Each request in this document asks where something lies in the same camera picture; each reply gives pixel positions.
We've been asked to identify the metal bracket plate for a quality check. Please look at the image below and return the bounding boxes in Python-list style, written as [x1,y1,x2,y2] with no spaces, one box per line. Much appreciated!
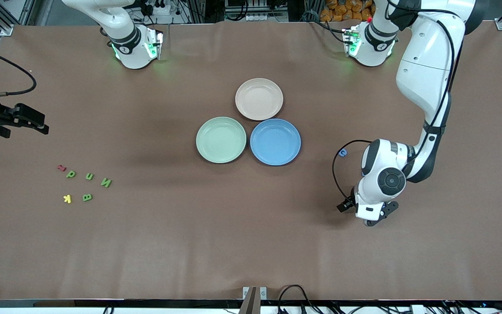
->
[242,286,268,300]

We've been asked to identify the white power strip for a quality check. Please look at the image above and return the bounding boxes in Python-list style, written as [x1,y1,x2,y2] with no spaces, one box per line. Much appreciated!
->
[144,0,171,16]
[246,12,287,21]

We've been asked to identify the black table edge rail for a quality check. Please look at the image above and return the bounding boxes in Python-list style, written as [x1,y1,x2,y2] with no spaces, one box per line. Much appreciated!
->
[0,300,502,314]

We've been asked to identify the pale green plate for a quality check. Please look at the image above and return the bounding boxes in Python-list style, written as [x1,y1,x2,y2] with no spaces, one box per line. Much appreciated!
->
[196,116,247,164]

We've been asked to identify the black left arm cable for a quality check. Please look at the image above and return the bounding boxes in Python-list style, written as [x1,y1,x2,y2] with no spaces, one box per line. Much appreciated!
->
[332,0,463,205]

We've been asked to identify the black floor cables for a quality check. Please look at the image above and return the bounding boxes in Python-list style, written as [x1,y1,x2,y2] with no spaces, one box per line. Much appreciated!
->
[277,284,321,314]

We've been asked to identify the pale pink plate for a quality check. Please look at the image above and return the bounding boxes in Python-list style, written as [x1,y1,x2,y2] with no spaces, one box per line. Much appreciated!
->
[235,78,284,121]

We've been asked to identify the orange round objects pile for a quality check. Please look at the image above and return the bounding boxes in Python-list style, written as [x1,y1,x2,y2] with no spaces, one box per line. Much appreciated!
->
[321,0,373,21]

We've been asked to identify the brown table cover mat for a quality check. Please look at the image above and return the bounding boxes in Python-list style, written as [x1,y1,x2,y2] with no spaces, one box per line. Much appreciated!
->
[0,20,502,301]

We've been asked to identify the blue plate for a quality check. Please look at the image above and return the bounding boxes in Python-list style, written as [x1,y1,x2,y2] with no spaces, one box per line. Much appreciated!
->
[250,118,302,167]

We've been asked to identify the grey camera post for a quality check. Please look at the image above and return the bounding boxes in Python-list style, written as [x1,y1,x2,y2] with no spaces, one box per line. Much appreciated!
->
[239,287,257,314]

